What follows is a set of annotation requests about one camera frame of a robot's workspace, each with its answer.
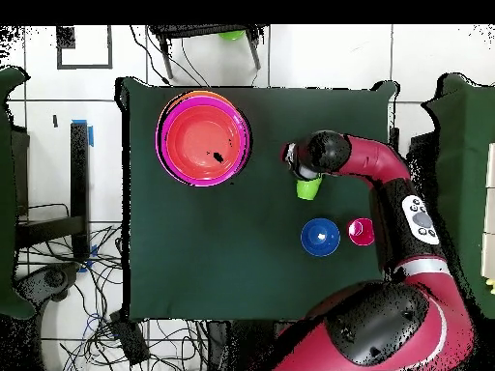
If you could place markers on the green cup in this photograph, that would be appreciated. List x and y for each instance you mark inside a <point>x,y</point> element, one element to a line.
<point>308,189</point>

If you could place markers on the shallow red-orange bowl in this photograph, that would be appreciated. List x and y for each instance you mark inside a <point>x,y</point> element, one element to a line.
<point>201,143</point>

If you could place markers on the orange bowl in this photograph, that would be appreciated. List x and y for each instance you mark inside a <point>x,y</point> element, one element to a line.
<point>201,93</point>

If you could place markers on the pink bowl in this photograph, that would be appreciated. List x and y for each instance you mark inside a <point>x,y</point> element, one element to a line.
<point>166,127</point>

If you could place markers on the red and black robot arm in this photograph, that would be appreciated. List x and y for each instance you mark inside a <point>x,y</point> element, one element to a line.
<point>386,328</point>

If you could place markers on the blue bowl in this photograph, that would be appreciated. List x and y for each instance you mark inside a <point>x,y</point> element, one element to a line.
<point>321,237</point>

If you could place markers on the red cup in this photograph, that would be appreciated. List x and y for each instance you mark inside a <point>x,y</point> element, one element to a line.
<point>360,232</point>

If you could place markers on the lime green bowl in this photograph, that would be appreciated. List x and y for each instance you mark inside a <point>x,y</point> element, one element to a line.
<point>232,35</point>

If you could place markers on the dark green tablecloth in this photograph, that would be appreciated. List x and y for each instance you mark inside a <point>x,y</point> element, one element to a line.
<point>193,251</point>

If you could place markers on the black stool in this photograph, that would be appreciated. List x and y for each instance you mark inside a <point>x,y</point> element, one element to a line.
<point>201,30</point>

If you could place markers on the green cloth side table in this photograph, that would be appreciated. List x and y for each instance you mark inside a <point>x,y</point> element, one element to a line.
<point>7,154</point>
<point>468,154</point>

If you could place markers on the blue tape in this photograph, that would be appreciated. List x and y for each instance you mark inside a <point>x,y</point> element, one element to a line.
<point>91,137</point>

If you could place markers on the white boxes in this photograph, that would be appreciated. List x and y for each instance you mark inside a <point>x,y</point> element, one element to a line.
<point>490,232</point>

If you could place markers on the black power strip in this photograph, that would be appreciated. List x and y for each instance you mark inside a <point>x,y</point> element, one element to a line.
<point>129,340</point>

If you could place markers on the black office chair base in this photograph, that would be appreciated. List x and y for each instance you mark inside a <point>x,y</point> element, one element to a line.
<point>54,278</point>

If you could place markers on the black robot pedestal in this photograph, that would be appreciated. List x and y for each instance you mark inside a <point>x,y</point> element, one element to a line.
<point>239,348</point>

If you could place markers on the black table frame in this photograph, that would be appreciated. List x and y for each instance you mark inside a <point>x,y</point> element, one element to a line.
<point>79,174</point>

